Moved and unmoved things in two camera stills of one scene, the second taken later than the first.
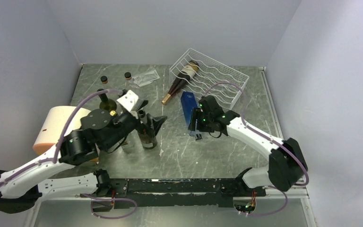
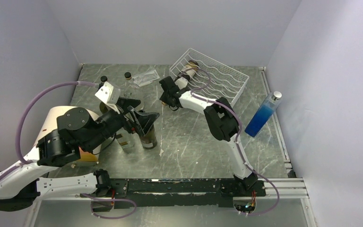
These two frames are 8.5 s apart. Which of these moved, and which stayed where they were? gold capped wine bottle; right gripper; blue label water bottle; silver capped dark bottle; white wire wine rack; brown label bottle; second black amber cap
Moved: blue label water bottle; brown label bottle; right gripper
Stayed: gold capped wine bottle; white wire wine rack; second black amber cap; silver capped dark bottle
